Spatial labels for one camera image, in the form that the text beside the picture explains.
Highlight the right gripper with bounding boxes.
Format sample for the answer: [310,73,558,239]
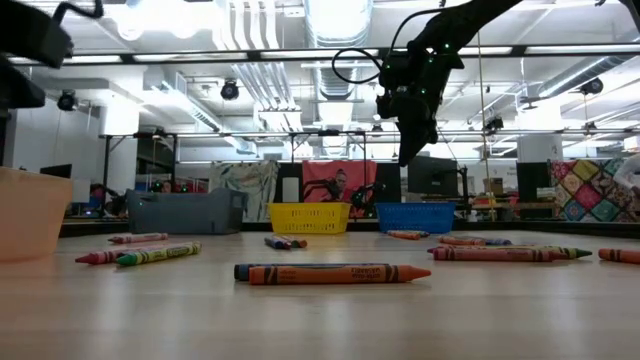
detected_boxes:
[375,47,465,167]

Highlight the blue plastic basket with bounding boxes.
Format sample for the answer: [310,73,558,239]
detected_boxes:
[374,201,457,235]

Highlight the white LED light strip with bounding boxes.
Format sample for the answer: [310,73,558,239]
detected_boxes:
[132,52,249,63]
[524,44,636,55]
[259,48,381,60]
[72,54,124,65]
[457,46,514,57]

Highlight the red backdrop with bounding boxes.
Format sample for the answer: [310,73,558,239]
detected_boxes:
[301,159,379,219]

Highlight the white pillar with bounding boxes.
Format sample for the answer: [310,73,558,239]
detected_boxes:
[516,107,565,164]
[98,102,141,201]

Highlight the black overhead rig beam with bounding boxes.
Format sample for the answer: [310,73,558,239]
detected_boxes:
[0,43,640,69]

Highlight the yellow plastic basket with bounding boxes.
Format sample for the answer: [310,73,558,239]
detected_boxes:
[267,201,352,236]

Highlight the white box device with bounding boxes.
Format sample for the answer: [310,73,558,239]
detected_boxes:
[282,177,300,204]

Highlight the black panel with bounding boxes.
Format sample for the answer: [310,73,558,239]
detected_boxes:
[273,162,305,204]

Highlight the white ceiling pipes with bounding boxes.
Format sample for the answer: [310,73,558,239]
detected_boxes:
[214,0,306,134]

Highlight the colourful patchwork quilt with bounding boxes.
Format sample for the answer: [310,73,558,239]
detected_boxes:
[548,157,640,224]

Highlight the floral painted backdrop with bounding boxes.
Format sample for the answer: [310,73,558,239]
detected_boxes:
[208,159,280,223]

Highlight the black backdrop stand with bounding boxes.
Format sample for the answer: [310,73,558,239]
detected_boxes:
[99,127,640,204]

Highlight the grey plastic bin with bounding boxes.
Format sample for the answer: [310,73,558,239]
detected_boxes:
[125,187,249,236]

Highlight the orange translucent bin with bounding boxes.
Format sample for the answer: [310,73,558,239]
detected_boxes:
[0,166,75,264]

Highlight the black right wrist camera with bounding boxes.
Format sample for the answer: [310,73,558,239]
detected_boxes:
[378,49,412,89]

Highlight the black camera cable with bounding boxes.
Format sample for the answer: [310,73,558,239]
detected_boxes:
[331,7,447,85]

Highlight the large silver ventilation duct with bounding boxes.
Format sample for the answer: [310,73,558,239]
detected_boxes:
[303,0,375,157]

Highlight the black aluminium table frame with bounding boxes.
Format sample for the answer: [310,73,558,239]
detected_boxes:
[58,217,640,239]

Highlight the slanted silver duct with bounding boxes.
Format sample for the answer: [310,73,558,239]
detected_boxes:
[537,54,640,100]

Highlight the white rectangular air duct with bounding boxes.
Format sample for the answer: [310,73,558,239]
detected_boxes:
[142,67,259,156]

